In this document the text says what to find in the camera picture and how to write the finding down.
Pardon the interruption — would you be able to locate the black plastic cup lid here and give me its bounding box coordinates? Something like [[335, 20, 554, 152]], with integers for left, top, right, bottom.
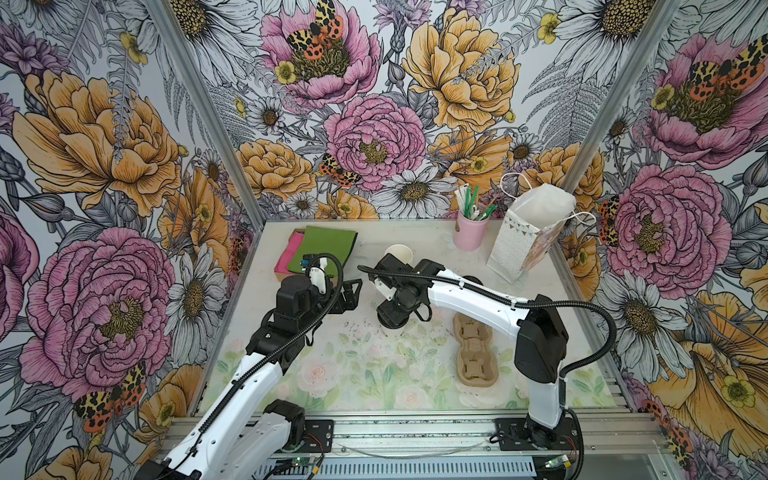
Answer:
[[376, 302, 411, 330]]

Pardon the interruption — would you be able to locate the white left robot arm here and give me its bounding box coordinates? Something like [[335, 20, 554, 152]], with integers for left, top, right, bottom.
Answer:
[[135, 253, 351, 479]]

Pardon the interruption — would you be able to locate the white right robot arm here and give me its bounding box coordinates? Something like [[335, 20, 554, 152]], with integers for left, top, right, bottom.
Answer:
[[357, 254, 569, 449]]

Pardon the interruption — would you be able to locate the stack of paper cups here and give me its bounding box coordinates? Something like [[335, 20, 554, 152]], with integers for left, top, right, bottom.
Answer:
[[385, 244, 414, 264]]

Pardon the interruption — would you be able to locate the stack of black lids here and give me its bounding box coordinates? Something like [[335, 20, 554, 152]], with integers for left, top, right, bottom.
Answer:
[[463, 275, 484, 285]]

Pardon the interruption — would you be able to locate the pink paper napkin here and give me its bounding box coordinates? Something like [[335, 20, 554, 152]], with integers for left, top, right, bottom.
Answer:
[[274, 230, 304, 275]]

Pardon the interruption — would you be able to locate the pink plastic straw cup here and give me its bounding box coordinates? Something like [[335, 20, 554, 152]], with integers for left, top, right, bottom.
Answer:
[[453, 214, 489, 251]]

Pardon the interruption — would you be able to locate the brown pulp cup carrier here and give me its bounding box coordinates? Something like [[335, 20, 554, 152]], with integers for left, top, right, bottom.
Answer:
[[453, 313, 499, 388]]

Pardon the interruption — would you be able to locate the cartoon animal paper gift bag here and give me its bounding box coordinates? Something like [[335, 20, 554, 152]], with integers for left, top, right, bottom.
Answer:
[[487, 173, 596, 283]]

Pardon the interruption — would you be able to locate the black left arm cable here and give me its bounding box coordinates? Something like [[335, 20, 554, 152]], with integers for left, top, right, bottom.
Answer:
[[173, 251, 346, 457]]

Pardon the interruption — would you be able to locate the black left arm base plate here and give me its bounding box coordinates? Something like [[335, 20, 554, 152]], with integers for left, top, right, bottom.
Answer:
[[281, 419, 335, 454]]

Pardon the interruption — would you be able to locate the white ventilated cable duct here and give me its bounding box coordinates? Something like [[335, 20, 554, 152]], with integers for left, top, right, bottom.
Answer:
[[263, 455, 538, 480]]

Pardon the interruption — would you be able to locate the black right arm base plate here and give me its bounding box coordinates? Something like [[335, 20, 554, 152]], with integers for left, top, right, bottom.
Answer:
[[489, 415, 583, 452]]

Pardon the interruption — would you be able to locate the aluminium front frame rail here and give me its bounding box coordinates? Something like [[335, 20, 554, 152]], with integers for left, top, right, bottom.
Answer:
[[161, 410, 667, 457]]

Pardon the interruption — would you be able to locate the aluminium left corner post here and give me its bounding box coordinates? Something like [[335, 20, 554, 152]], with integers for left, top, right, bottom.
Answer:
[[147, 1, 266, 233]]

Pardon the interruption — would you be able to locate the aluminium corner post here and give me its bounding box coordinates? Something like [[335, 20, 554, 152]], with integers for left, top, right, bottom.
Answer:
[[561, 0, 682, 193], [147, 1, 266, 233]]

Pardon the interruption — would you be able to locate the aluminium right corner post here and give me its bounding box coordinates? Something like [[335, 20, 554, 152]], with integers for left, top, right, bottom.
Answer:
[[561, 0, 682, 193]]

